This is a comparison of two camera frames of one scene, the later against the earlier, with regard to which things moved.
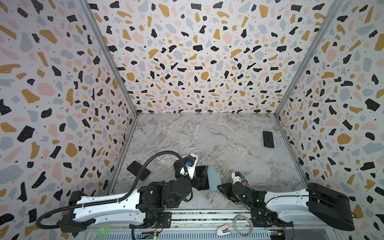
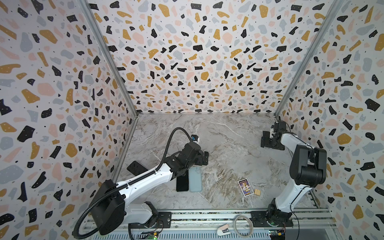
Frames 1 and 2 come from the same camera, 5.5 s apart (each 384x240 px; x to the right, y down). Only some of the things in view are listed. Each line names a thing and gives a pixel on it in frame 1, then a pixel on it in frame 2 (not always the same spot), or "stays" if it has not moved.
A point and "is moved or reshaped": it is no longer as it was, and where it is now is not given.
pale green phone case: [214, 176] is moved or reshaped
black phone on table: [135, 167] stays
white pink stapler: [223, 230] stays
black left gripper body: [195, 182] → [198, 159]
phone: [199, 171] is moved or reshaped
